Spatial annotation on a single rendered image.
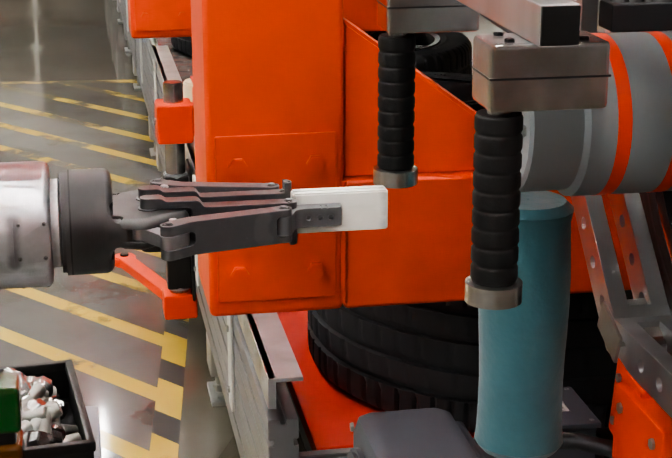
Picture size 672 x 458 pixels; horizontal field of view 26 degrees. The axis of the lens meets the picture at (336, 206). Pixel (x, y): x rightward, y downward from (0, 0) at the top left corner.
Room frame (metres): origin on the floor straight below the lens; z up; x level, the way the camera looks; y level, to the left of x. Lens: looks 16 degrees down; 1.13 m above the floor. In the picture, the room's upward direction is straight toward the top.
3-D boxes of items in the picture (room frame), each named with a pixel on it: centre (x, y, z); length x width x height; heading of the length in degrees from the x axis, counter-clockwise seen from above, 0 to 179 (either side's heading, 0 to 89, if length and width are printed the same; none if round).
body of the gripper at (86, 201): (0.99, 0.15, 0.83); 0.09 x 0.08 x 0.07; 100
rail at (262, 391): (2.94, 0.27, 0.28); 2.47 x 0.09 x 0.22; 10
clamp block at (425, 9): (1.38, -0.09, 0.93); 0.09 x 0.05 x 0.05; 100
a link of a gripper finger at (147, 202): (0.99, 0.08, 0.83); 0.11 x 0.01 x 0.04; 99
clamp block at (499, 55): (1.05, -0.15, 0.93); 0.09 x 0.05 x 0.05; 100
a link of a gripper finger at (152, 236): (0.96, 0.13, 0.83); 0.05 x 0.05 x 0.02; 9
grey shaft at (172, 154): (2.84, 0.32, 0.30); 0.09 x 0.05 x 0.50; 10
